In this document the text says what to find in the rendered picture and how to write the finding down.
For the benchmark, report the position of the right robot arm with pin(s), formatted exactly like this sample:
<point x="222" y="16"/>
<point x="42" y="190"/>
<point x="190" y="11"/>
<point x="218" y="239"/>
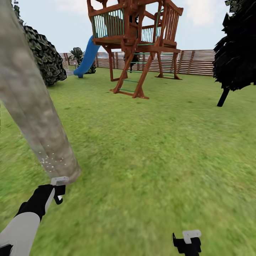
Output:
<point x="190" y="244"/>

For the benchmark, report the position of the garden chair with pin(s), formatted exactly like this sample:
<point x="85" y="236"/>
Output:
<point x="65" y="65"/>

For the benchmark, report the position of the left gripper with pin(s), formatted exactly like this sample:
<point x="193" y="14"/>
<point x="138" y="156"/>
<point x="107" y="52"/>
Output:
<point x="60" y="190"/>

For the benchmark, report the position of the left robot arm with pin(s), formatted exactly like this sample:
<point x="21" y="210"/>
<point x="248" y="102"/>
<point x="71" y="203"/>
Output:
<point x="18" y="236"/>

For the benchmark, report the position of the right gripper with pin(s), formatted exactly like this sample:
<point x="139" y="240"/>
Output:
<point x="186" y="248"/>

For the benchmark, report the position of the pesticide atomizer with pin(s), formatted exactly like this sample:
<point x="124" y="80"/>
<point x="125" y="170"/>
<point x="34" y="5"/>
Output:
<point x="58" y="199"/>

